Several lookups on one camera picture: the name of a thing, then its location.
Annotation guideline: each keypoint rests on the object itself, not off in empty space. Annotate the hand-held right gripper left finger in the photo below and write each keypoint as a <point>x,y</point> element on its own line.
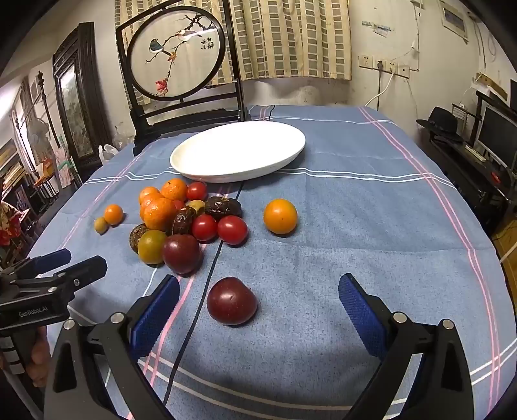
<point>155,311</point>

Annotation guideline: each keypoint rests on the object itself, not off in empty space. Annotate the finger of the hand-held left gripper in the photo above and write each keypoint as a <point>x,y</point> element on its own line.
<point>52,260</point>
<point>85,268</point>

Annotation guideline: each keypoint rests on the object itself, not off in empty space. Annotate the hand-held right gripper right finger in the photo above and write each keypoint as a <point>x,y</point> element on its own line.
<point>361,315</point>

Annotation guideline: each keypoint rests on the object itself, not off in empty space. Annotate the brown passion fruit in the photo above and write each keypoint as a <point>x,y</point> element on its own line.
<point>136,238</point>

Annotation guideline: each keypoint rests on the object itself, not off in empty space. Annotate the small orange mandarin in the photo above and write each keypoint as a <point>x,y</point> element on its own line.
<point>113,214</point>

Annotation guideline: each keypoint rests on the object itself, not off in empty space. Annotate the dark red plum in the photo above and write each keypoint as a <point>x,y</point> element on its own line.
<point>232,301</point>
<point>181,253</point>

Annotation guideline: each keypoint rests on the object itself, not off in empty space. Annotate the green orange tangerine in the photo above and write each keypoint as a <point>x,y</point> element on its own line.
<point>152,246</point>

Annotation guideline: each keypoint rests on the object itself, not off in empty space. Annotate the large orange mandarin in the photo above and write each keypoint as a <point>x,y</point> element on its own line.
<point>158,213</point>

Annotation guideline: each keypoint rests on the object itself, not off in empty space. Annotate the brown wrinkled fruit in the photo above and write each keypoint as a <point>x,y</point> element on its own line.
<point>181,222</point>

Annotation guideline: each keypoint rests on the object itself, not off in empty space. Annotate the red cherry tomato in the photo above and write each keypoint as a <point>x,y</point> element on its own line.
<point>178,204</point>
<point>204,227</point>
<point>232,229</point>
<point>196,190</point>

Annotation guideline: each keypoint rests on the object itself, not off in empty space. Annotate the small yellow green fruit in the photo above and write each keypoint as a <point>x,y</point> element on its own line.
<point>101,225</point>
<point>197,206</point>

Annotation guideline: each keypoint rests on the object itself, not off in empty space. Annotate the lone orange tomato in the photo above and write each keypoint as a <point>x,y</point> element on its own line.
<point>280,217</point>

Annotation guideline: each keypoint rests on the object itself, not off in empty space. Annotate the white oval plate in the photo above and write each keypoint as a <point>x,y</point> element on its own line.
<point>238,149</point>

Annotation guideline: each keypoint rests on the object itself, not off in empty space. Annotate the person's left hand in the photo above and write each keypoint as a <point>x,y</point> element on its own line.
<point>38,357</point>

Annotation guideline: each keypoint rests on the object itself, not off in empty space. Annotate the red floral cloth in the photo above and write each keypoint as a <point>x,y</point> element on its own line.
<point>8,226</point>

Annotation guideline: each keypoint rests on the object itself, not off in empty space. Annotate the blue striped tablecloth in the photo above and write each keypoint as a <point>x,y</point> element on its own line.
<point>343,250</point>

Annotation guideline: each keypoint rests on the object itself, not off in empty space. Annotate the pile of tomatoes on plate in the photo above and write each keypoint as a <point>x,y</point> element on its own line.
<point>214,258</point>

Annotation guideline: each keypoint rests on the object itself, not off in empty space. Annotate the white plastic bag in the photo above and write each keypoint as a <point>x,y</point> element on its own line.
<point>108,153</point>

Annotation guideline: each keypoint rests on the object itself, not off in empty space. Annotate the black carved framed picture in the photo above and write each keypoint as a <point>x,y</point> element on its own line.
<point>78,105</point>

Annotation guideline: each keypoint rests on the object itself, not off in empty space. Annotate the black media stand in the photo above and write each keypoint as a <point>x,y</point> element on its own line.
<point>464,173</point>

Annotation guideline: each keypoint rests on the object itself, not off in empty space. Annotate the black hat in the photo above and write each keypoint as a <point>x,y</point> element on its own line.
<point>442,121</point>

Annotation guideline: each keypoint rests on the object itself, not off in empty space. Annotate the computer monitor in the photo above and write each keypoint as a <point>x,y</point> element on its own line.
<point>494,133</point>

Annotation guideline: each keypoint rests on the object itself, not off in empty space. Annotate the round bird painting screen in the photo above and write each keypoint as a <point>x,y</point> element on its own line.
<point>177,52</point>

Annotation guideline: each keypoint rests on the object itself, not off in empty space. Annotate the checked yellow curtain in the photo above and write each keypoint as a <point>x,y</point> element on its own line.
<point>282,40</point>

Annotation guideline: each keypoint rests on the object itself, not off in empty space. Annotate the white wall socket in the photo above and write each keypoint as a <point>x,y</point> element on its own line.
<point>365,61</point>
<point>391,66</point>
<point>404,71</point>

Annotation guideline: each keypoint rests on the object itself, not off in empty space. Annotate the white wall panel box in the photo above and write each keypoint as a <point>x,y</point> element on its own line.
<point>454,18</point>

